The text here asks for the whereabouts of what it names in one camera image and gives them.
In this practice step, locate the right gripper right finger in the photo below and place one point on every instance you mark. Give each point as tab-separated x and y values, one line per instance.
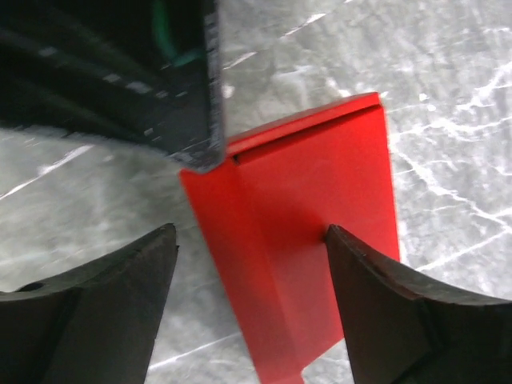
402	326

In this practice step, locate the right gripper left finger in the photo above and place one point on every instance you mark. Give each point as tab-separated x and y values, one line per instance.
95	323

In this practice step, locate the red paper box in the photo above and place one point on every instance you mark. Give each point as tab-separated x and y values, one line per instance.
264	213

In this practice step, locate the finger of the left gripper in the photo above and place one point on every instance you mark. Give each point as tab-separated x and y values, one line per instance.
132	73

